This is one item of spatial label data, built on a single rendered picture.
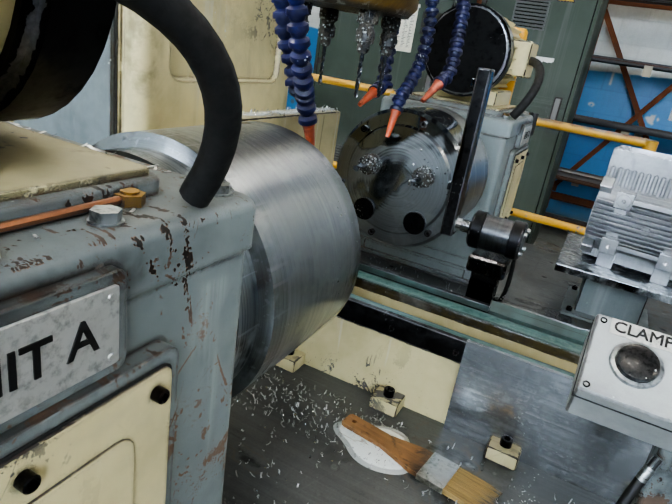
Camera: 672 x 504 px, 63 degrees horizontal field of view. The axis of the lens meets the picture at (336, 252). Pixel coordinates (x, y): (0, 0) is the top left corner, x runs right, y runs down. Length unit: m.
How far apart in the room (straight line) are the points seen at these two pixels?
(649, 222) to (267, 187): 0.84
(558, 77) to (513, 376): 3.19
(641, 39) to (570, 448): 5.12
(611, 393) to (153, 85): 0.62
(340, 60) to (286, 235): 3.83
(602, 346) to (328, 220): 0.25
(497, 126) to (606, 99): 4.55
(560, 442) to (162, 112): 0.66
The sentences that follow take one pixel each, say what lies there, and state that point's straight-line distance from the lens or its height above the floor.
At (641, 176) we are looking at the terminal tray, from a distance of 1.18.
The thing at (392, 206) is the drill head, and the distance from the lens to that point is 1.00.
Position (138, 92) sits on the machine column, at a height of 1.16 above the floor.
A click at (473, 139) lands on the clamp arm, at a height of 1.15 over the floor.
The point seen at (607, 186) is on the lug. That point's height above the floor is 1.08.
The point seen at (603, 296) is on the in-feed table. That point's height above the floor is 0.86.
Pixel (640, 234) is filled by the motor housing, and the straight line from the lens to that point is 1.16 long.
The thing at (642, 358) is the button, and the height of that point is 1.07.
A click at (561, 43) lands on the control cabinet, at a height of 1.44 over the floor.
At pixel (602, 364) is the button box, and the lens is 0.47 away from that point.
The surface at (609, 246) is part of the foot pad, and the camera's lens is 1.17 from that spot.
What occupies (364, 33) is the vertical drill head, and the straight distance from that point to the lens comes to 0.73.
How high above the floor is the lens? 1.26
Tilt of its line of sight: 21 degrees down
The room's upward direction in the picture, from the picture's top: 9 degrees clockwise
